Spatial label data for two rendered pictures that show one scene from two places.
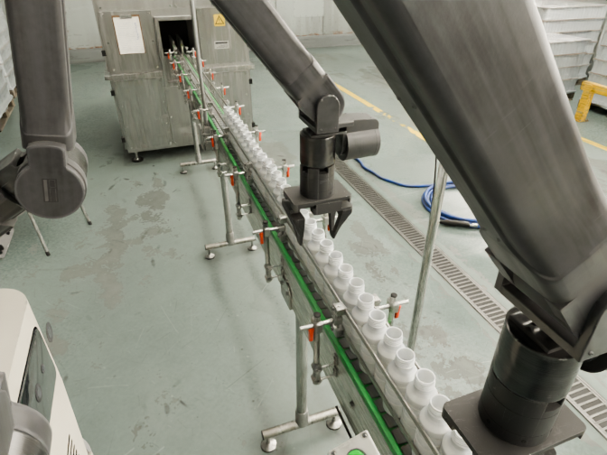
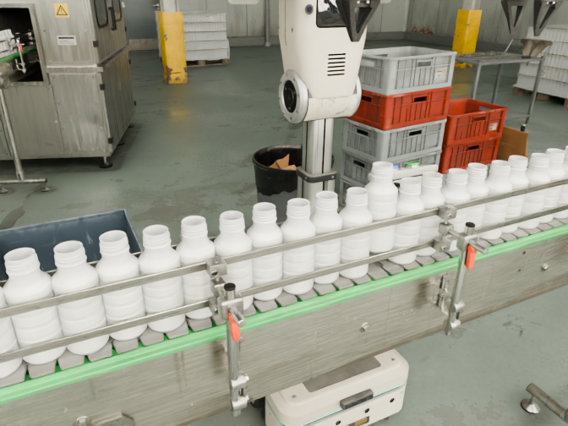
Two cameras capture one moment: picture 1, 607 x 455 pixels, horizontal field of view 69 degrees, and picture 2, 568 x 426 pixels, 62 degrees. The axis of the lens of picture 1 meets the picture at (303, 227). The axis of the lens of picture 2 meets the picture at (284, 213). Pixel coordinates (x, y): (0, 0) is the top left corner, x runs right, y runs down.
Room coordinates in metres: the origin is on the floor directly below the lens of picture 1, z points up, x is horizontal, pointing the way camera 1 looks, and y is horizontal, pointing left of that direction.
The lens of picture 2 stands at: (0.01, -1.08, 1.48)
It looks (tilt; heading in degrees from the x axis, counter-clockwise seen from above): 26 degrees down; 84
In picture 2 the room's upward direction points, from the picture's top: 1 degrees clockwise
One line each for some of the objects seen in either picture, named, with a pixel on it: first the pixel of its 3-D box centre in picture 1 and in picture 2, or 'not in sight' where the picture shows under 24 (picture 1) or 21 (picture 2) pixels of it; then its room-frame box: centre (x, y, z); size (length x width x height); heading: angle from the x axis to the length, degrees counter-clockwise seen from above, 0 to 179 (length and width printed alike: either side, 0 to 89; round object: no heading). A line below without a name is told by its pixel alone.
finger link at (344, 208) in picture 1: (325, 216); (536, 13); (0.67, -0.04, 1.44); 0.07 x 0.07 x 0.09; 20
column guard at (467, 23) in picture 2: not in sight; (465, 38); (4.82, 8.77, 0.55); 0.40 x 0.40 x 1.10; 20
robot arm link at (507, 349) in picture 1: (544, 349); not in sight; (0.24, -0.19, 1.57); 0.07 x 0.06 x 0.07; 110
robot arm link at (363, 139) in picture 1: (340, 123); not in sight; (0.68, -0.06, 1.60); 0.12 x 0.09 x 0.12; 110
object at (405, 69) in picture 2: not in sight; (400, 68); (1.13, 2.06, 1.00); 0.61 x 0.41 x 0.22; 27
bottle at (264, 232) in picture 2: not in sight; (264, 251); (0.05, -0.40, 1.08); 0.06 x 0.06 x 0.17
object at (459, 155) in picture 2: not in sight; (452, 147); (1.75, 2.39, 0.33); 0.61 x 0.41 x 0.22; 23
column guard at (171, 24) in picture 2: not in sight; (172, 47); (-0.94, 7.32, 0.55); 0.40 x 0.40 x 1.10; 20
